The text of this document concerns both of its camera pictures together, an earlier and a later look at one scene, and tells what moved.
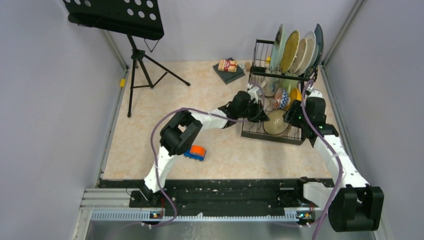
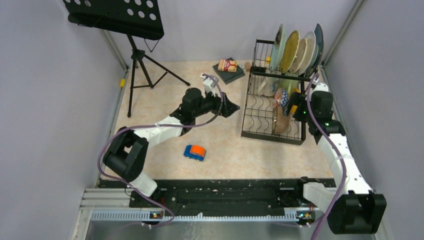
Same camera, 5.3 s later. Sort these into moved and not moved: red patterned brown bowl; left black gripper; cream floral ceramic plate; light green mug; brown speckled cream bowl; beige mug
Moved: brown speckled cream bowl; left black gripper
Not moved: cream floral ceramic plate; red patterned brown bowl; beige mug; light green mug
